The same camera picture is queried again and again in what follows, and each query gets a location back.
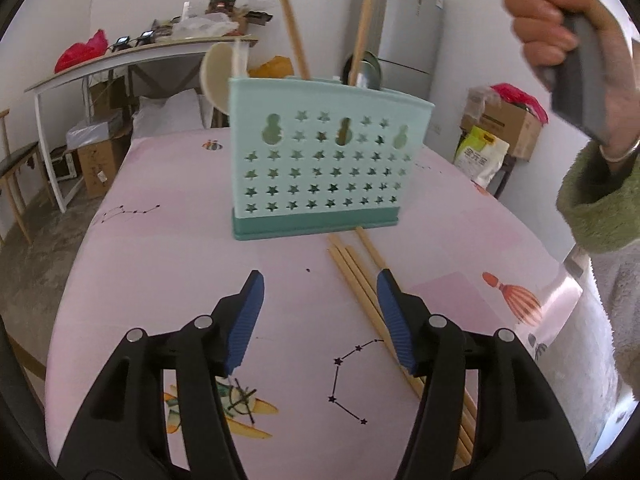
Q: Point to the dark brown box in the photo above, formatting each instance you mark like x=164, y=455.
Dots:
x=221, y=4

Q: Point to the orange plastic bag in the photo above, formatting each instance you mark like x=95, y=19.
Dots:
x=277, y=67

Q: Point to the white sack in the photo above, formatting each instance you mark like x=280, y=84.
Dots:
x=165, y=115

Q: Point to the white desk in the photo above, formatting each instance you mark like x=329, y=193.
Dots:
x=125, y=55

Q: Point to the single wooden chopstick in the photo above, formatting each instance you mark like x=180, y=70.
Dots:
x=292, y=25
x=364, y=20

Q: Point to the clear plastic bag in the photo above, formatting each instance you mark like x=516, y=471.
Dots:
x=200, y=27

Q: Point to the small black device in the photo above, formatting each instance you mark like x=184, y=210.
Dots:
x=121, y=42
x=145, y=37

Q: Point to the green plastic utensil holder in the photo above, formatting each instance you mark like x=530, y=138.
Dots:
x=320, y=222

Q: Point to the person's right hand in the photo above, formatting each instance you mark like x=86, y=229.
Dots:
x=542, y=35

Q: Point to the yellow and white bag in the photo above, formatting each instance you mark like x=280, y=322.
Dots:
x=480, y=157

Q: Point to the red plastic bag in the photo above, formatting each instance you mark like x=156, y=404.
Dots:
x=80, y=55
x=515, y=95

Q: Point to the black metal-edged case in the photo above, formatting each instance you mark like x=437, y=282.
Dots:
x=62, y=165

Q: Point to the pink printed tablecloth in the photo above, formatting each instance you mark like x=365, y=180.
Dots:
x=175, y=260

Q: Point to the person's right forearm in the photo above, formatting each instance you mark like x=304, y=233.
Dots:
x=600, y=200

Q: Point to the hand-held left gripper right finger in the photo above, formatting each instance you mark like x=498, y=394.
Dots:
x=395, y=320

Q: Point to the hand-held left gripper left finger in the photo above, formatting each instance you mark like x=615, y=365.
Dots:
x=245, y=320

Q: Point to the silver refrigerator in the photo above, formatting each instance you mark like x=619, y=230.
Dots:
x=405, y=25

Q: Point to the cardboard box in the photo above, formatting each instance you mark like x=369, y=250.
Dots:
x=515, y=125
x=97, y=165
x=107, y=97

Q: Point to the wooden chair black seat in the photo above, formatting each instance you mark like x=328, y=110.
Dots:
x=20, y=157

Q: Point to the plastic wrapped grey box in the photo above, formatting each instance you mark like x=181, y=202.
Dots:
x=92, y=132

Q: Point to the bundle of wooden chopsticks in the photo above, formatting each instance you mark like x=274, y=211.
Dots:
x=360, y=290

